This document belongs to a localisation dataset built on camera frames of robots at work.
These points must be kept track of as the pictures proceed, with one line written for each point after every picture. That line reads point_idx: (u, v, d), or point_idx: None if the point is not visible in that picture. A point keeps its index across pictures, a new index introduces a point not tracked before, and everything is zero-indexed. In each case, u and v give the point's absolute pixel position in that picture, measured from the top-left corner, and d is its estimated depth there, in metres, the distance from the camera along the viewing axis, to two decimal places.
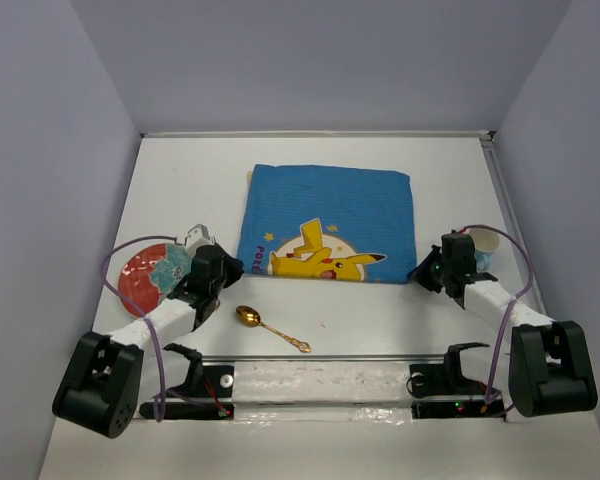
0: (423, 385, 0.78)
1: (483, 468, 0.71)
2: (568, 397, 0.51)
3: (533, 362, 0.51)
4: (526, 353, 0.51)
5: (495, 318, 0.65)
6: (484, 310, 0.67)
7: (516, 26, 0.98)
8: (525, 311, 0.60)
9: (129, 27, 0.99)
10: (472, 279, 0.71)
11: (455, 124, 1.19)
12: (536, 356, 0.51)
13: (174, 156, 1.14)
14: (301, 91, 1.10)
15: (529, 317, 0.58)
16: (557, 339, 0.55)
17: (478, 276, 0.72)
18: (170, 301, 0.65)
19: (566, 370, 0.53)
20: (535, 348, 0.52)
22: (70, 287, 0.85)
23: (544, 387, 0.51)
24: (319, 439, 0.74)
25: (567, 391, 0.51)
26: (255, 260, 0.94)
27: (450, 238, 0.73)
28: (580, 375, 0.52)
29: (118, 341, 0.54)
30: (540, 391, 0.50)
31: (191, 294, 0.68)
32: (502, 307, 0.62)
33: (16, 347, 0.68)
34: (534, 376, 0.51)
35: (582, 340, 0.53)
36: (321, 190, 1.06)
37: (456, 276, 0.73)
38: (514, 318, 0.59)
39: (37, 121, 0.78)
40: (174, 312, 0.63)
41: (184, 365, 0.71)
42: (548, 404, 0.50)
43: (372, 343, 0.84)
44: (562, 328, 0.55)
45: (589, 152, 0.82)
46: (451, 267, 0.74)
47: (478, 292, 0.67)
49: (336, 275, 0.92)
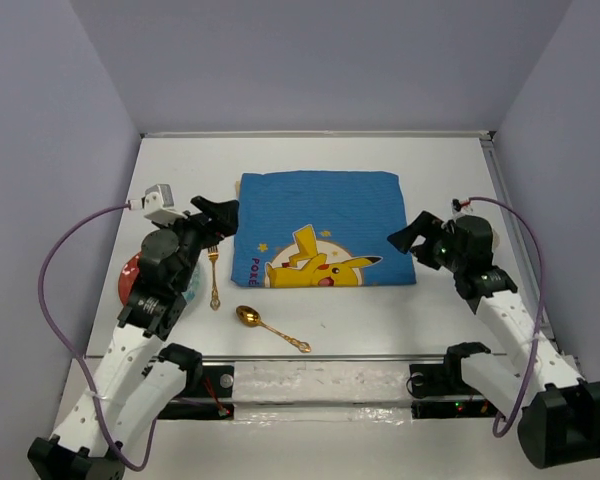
0: (423, 385, 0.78)
1: (483, 468, 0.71)
2: (576, 452, 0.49)
3: (551, 432, 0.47)
4: (546, 426, 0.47)
5: (510, 343, 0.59)
6: (500, 332, 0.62)
7: (515, 26, 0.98)
8: (550, 360, 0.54)
9: (129, 27, 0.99)
10: (488, 284, 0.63)
11: (455, 123, 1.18)
12: (557, 427, 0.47)
13: (174, 156, 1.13)
14: (300, 90, 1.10)
15: (553, 370, 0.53)
16: (578, 395, 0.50)
17: (495, 280, 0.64)
18: (121, 336, 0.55)
19: (581, 425, 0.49)
20: (559, 420, 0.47)
22: (70, 287, 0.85)
23: (556, 450, 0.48)
24: (319, 439, 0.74)
25: (578, 450, 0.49)
26: (252, 273, 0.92)
27: (466, 229, 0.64)
28: (595, 435, 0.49)
29: (66, 444, 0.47)
30: (551, 454, 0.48)
31: (150, 301, 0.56)
32: (525, 347, 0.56)
33: (16, 347, 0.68)
34: (548, 443, 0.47)
35: None
36: (313, 197, 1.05)
37: (470, 276, 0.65)
38: (536, 365, 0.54)
39: (37, 120, 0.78)
40: (127, 360, 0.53)
41: (175, 378, 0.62)
42: (555, 462, 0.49)
43: (373, 344, 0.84)
44: (587, 389, 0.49)
45: (589, 152, 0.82)
46: (466, 264, 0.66)
47: (496, 313, 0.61)
49: (334, 282, 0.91)
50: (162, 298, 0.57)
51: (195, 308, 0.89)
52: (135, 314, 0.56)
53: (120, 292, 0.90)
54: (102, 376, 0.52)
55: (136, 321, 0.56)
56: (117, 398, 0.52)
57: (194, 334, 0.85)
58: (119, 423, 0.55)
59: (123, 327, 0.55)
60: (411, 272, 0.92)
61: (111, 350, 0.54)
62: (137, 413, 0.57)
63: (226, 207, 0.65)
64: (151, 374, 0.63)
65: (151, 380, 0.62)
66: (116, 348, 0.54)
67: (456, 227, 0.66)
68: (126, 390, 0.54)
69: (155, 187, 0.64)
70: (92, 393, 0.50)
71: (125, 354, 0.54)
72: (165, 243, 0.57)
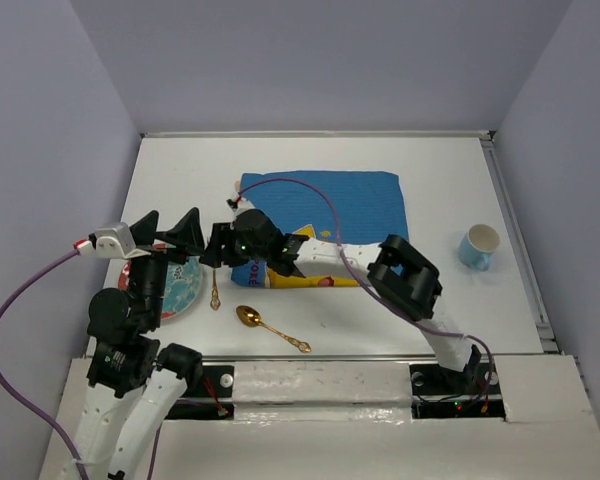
0: (423, 384, 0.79)
1: (482, 468, 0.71)
2: (428, 286, 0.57)
3: (397, 287, 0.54)
4: (388, 285, 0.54)
5: (336, 270, 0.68)
6: (324, 269, 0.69)
7: (515, 26, 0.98)
8: (357, 252, 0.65)
9: (129, 27, 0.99)
10: (292, 252, 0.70)
11: (455, 123, 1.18)
12: (394, 279, 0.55)
13: (174, 156, 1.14)
14: (300, 90, 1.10)
15: (363, 254, 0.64)
16: (390, 254, 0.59)
17: (294, 245, 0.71)
18: (94, 397, 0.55)
19: (408, 269, 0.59)
20: (390, 273, 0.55)
22: (70, 287, 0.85)
23: (415, 293, 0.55)
24: (319, 440, 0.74)
25: (425, 281, 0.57)
26: (252, 274, 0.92)
27: (249, 227, 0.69)
28: (422, 264, 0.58)
29: None
30: (414, 299, 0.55)
31: (118, 357, 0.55)
32: (339, 261, 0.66)
33: (15, 348, 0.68)
34: (403, 297, 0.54)
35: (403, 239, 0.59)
36: (312, 196, 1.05)
37: (278, 258, 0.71)
38: (353, 263, 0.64)
39: (36, 121, 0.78)
40: (103, 420, 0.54)
41: (172, 389, 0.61)
42: (426, 303, 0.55)
43: (374, 343, 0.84)
44: (389, 244, 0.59)
45: (590, 151, 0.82)
46: (269, 251, 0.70)
47: (311, 258, 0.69)
49: (334, 282, 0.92)
50: (130, 350, 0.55)
51: (195, 308, 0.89)
52: (103, 372, 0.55)
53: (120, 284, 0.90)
54: (82, 439, 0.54)
55: (106, 378, 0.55)
56: (103, 453, 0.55)
57: (194, 334, 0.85)
58: (120, 448, 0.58)
59: (94, 385, 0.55)
60: None
61: (87, 412, 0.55)
62: (137, 433, 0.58)
63: (186, 227, 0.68)
64: (149, 386, 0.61)
65: (149, 393, 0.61)
66: (92, 409, 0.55)
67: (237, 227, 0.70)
68: (113, 437, 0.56)
69: (114, 232, 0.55)
70: (75, 460, 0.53)
71: (100, 415, 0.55)
72: (116, 302, 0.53)
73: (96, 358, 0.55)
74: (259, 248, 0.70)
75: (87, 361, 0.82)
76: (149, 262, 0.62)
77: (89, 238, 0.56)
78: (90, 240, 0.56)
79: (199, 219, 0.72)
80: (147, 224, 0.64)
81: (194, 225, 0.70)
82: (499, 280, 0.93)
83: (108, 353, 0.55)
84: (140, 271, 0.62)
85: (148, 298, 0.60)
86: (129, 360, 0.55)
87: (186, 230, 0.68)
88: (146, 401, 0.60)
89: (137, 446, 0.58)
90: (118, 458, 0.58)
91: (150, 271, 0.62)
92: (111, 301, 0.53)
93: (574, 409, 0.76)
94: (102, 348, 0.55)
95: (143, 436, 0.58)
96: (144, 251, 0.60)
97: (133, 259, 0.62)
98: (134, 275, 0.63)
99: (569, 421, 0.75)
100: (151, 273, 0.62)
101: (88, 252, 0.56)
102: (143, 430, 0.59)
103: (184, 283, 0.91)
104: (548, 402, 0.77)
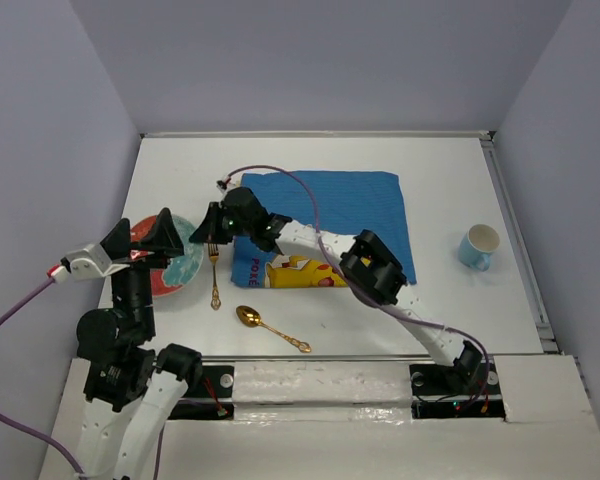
0: (423, 385, 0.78)
1: (481, 468, 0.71)
2: (390, 279, 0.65)
3: (359, 276, 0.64)
4: (354, 274, 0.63)
5: (313, 253, 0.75)
6: (301, 250, 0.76)
7: (515, 27, 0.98)
8: (334, 239, 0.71)
9: (128, 28, 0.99)
10: (273, 230, 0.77)
11: (455, 123, 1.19)
12: (361, 270, 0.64)
13: (174, 156, 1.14)
14: (302, 90, 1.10)
15: (337, 242, 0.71)
16: (361, 247, 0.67)
17: (277, 224, 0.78)
18: (92, 412, 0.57)
19: (377, 260, 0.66)
20: (356, 265, 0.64)
22: (70, 287, 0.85)
23: (377, 283, 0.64)
24: (319, 440, 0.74)
25: (388, 274, 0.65)
26: (251, 274, 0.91)
27: (236, 204, 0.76)
28: (387, 260, 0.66)
29: None
30: (376, 289, 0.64)
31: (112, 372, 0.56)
32: (314, 246, 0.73)
33: (14, 348, 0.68)
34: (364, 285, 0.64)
35: (374, 236, 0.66)
36: (312, 196, 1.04)
37: (260, 234, 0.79)
38: (329, 249, 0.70)
39: (36, 122, 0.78)
40: (102, 435, 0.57)
41: (174, 389, 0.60)
42: (386, 293, 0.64)
43: (378, 343, 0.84)
44: (361, 239, 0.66)
45: (589, 151, 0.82)
46: (252, 228, 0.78)
47: (289, 240, 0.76)
49: (334, 282, 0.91)
50: (125, 365, 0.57)
51: (195, 309, 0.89)
52: (99, 386, 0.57)
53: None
54: (84, 451, 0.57)
55: (104, 392, 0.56)
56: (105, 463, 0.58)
57: (194, 334, 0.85)
58: (124, 454, 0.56)
59: (91, 400, 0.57)
60: (411, 273, 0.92)
61: (86, 426, 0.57)
62: (139, 439, 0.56)
63: (160, 229, 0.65)
64: (149, 390, 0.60)
65: (150, 396, 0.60)
66: (90, 424, 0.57)
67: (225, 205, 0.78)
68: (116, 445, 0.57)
69: (86, 253, 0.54)
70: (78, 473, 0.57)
71: (99, 429, 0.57)
72: (104, 324, 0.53)
73: (92, 374, 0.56)
74: (245, 224, 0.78)
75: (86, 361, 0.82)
76: (131, 274, 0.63)
77: (62, 263, 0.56)
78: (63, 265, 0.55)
79: (171, 218, 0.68)
80: (118, 235, 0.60)
81: (167, 226, 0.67)
82: (498, 280, 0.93)
83: (103, 368, 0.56)
84: (123, 285, 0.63)
85: (137, 311, 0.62)
86: (125, 374, 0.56)
87: (158, 233, 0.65)
88: (147, 405, 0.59)
89: (140, 450, 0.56)
90: (123, 465, 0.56)
91: (134, 283, 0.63)
92: (100, 321, 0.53)
93: (573, 409, 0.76)
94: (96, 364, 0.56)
95: (146, 439, 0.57)
96: (120, 265, 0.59)
97: (114, 275, 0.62)
98: (117, 289, 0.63)
99: (569, 421, 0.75)
100: (135, 285, 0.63)
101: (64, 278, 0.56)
102: (145, 434, 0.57)
103: (186, 253, 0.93)
104: (548, 402, 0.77)
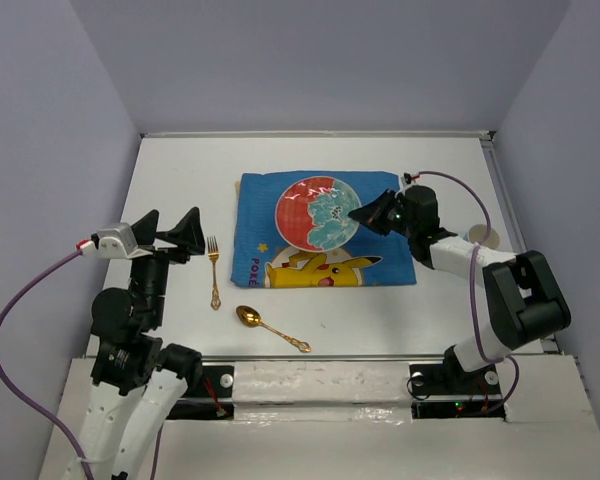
0: (423, 385, 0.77)
1: (482, 468, 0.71)
2: (543, 318, 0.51)
3: (509, 295, 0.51)
4: (501, 287, 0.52)
5: (463, 268, 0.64)
6: (454, 263, 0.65)
7: (514, 28, 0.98)
8: (492, 253, 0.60)
9: (129, 27, 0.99)
10: (434, 238, 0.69)
11: (455, 123, 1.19)
12: (510, 287, 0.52)
13: (174, 156, 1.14)
14: (301, 90, 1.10)
15: (495, 256, 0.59)
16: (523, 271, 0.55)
17: (441, 234, 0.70)
18: (98, 395, 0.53)
19: (537, 294, 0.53)
20: (509, 280, 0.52)
22: (71, 286, 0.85)
23: (524, 313, 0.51)
24: (319, 440, 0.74)
25: (545, 313, 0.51)
26: (252, 274, 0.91)
27: (415, 200, 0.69)
28: (551, 296, 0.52)
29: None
30: (520, 319, 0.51)
31: (121, 356, 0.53)
32: (467, 255, 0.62)
33: (17, 348, 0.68)
34: (513, 308, 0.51)
35: (547, 264, 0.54)
36: None
37: (420, 239, 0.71)
38: (481, 260, 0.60)
39: (35, 122, 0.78)
40: (108, 419, 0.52)
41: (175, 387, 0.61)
42: (531, 330, 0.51)
43: (370, 344, 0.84)
44: (526, 259, 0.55)
45: (590, 151, 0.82)
46: (415, 230, 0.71)
47: (442, 248, 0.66)
49: (334, 282, 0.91)
50: (133, 349, 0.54)
51: (195, 308, 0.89)
52: (107, 371, 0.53)
53: (278, 208, 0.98)
54: (87, 436, 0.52)
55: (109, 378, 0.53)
56: (107, 454, 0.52)
57: (194, 334, 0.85)
58: (122, 450, 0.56)
59: (97, 384, 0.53)
60: (411, 273, 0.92)
61: (91, 410, 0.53)
62: (137, 437, 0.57)
63: (188, 226, 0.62)
64: (149, 387, 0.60)
65: (149, 393, 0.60)
66: (96, 408, 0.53)
67: (406, 197, 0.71)
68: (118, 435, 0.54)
69: (116, 232, 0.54)
70: (79, 459, 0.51)
71: (104, 413, 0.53)
72: (120, 301, 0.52)
73: (99, 358, 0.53)
74: (413, 223, 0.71)
75: (87, 360, 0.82)
76: (150, 262, 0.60)
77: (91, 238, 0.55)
78: (93, 241, 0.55)
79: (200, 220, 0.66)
80: (146, 225, 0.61)
81: (195, 225, 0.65)
82: None
83: (112, 351, 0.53)
84: (141, 271, 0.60)
85: (150, 298, 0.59)
86: (133, 358, 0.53)
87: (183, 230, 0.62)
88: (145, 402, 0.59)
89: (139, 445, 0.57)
90: (119, 462, 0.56)
91: (152, 271, 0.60)
92: (116, 299, 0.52)
93: (573, 408, 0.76)
94: (105, 347, 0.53)
95: (145, 436, 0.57)
96: (144, 251, 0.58)
97: (135, 259, 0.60)
98: (134, 275, 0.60)
99: (569, 421, 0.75)
100: (153, 273, 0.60)
101: (90, 253, 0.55)
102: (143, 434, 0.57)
103: (338, 224, 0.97)
104: (549, 402, 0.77)
